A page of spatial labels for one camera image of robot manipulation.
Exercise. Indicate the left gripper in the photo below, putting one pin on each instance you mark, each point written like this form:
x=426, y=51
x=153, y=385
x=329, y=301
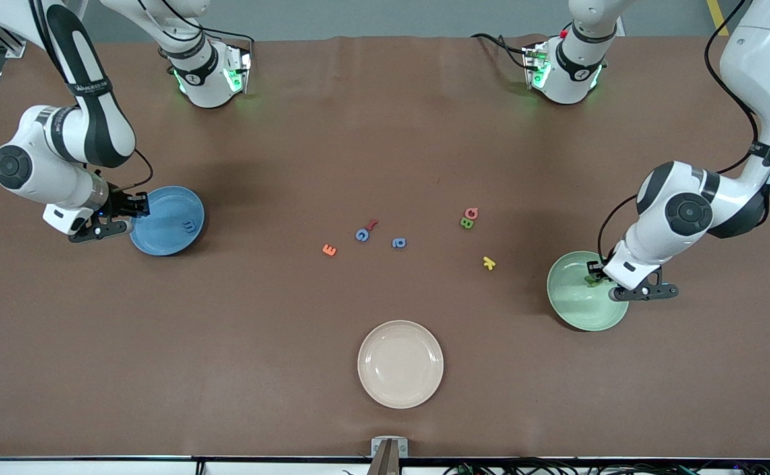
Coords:
x=597, y=270

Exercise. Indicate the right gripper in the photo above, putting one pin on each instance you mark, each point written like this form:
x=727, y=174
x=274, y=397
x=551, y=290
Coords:
x=119, y=202

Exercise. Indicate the green foam letter u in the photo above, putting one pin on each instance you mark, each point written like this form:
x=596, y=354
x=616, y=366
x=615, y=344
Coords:
x=596, y=279

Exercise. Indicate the blue foam letter m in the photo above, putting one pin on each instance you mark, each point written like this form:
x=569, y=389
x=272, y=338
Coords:
x=190, y=227

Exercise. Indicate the green foam letter B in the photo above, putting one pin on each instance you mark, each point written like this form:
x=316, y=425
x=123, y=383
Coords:
x=467, y=223

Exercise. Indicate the blue foam letter C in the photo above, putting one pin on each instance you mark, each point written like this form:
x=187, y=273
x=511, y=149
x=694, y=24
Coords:
x=357, y=235

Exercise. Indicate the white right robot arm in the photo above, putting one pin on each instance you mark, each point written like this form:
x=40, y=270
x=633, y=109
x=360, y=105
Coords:
x=12, y=167

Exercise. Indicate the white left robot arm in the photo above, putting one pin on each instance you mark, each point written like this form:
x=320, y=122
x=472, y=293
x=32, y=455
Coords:
x=688, y=212

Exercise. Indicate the green plate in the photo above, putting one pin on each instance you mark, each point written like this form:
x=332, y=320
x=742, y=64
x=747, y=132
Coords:
x=576, y=310

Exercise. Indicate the blue plate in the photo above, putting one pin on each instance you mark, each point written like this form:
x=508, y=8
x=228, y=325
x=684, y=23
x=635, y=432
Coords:
x=167, y=237

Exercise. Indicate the yellow foam letter K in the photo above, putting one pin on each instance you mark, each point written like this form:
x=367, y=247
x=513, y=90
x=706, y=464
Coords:
x=488, y=263

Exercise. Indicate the pink foam letter Q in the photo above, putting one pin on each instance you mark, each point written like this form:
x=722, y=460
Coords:
x=466, y=212

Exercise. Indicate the brown table cover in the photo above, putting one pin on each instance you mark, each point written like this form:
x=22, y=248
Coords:
x=94, y=363

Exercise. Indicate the silver base connector box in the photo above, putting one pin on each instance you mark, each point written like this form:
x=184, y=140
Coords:
x=239, y=69
x=535, y=63

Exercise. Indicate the blue foam letter a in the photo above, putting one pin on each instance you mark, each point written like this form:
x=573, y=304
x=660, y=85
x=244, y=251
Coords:
x=396, y=245

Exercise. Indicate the orange foam letter E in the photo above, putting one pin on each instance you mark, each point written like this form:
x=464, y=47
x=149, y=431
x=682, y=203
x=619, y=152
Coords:
x=329, y=250

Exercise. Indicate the beige plate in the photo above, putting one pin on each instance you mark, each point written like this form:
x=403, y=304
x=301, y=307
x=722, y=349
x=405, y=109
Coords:
x=400, y=364

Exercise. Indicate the white table edge rail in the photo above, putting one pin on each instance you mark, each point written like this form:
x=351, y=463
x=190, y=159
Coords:
x=94, y=468

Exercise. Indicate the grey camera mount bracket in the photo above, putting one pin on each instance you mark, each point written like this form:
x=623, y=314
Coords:
x=388, y=455

